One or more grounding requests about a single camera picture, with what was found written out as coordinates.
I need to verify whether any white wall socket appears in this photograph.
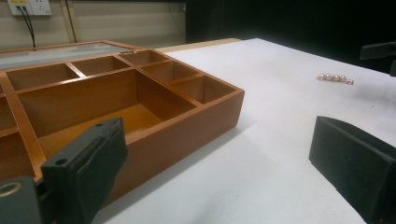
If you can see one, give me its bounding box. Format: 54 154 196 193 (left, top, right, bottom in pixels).
7 0 53 17

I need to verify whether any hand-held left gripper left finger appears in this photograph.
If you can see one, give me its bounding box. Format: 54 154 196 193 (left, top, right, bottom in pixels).
40 117 129 224

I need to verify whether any black cable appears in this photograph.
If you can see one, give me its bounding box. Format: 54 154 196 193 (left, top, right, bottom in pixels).
16 5 36 49

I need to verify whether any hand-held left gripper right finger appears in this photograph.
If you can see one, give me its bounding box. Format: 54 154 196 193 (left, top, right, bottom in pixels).
308 115 396 224

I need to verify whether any pearl hair clip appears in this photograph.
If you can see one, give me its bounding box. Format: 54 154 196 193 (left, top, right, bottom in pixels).
316 73 355 86

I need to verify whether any wooden compartment box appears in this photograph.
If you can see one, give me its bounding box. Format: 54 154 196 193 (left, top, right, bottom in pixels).
0 39 246 207

